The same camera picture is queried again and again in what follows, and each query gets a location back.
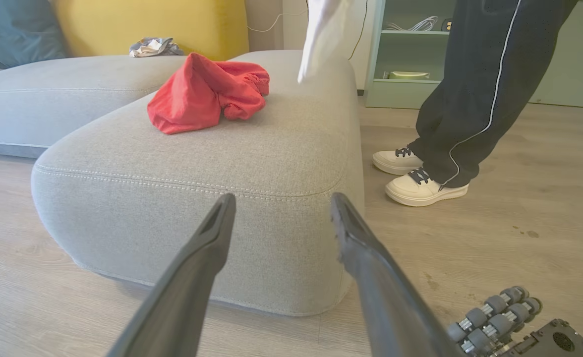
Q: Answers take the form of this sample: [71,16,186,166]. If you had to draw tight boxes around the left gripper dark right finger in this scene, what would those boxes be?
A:
[330,192,465,357]

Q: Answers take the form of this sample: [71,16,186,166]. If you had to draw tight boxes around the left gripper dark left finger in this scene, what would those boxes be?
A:
[106,192,237,357]

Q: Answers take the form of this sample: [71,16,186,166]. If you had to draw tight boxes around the orange garment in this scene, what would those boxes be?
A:
[147,52,271,135]

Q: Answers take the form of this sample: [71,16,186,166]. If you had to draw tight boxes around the grey sofa seat cushion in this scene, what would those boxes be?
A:
[0,55,188,159]

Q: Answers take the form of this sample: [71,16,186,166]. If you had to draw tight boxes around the grey roller robot wheel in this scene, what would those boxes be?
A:
[447,286,543,356]

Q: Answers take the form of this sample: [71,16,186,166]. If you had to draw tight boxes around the white sneaker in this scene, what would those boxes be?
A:
[372,146,425,176]
[385,168,469,207]

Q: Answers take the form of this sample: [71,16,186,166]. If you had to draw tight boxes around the grey stitched sofa ottoman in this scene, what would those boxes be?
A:
[30,50,365,317]

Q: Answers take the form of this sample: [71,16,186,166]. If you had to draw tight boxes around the pale green shelf cabinet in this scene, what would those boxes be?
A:
[364,0,583,110]

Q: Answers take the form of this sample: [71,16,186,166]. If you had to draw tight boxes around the flat yellow-green shelf item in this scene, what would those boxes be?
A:
[382,71,430,80]

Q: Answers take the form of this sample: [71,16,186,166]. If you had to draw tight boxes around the grey white patterned garment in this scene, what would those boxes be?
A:
[128,37,186,58]

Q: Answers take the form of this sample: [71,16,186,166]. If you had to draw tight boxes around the person's dark piped trousers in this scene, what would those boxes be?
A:
[408,0,580,189]

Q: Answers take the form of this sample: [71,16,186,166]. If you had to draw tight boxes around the yellow sofa backrest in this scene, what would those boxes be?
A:
[0,0,250,66]

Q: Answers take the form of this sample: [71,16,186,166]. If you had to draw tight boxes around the teal pillow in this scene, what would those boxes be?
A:
[0,0,71,69]

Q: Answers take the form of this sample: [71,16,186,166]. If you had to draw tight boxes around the thin black wall cable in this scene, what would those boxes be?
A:
[349,0,369,61]

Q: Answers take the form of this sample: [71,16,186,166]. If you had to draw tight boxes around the coiled white cables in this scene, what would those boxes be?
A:
[385,16,440,32]

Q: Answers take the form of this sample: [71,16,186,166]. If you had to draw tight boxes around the thin white wall cable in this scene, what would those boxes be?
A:
[247,10,308,33]

